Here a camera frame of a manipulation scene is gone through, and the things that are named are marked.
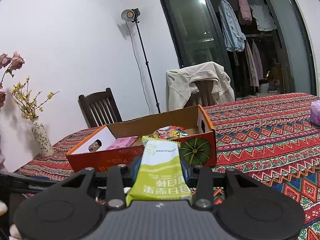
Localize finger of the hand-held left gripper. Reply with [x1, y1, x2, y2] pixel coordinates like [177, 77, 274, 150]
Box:
[0, 171, 59, 194]

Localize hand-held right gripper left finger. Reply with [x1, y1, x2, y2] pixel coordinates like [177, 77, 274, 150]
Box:
[59, 156, 142, 210]

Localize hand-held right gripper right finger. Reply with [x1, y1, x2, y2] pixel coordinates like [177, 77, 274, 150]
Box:
[180, 157, 262, 210]

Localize orange red cardboard box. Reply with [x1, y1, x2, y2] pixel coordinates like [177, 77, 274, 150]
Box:
[66, 104, 217, 173]

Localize green white snack packet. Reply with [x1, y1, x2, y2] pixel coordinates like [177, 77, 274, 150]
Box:
[142, 135, 181, 148]
[125, 140, 193, 207]

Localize pink snack packet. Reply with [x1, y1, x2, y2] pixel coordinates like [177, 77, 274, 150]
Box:
[106, 136, 138, 151]

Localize colourful printed snack packet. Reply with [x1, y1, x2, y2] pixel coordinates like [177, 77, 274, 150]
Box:
[152, 125, 188, 141]

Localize floral ceramic vase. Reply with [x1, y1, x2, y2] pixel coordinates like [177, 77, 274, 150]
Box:
[31, 116, 54, 158]

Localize dark wooden chair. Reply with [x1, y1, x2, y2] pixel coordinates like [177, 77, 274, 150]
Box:
[189, 81, 218, 107]
[78, 87, 123, 128]

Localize yellow flower branches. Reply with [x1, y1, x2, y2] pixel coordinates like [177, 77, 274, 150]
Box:
[10, 76, 60, 120]

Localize beige jacket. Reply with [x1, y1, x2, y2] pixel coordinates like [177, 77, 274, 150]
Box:
[165, 61, 235, 112]

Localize studio light on tripod stand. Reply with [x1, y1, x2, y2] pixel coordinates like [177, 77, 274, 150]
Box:
[121, 8, 162, 114]

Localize dried pink roses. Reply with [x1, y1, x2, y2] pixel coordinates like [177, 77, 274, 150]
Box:
[0, 51, 25, 91]

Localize mauve hanging garments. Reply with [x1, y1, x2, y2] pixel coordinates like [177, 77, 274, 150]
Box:
[244, 39, 264, 87]

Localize purple tissue pack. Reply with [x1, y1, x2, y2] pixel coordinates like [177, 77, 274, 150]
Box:
[309, 100, 320, 126]

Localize black framed sliding glass door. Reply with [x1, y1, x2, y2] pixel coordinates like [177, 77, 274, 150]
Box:
[155, 0, 318, 101]

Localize light blue hanging shirt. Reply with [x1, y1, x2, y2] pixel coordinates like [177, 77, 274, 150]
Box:
[218, 0, 247, 53]

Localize pink hanging garment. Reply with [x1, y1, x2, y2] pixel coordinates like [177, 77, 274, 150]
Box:
[237, 0, 253, 26]

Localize white hanging top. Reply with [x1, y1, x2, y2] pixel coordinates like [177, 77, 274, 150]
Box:
[249, 2, 277, 32]

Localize black lamp cable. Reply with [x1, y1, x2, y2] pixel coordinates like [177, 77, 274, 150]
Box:
[126, 22, 151, 115]

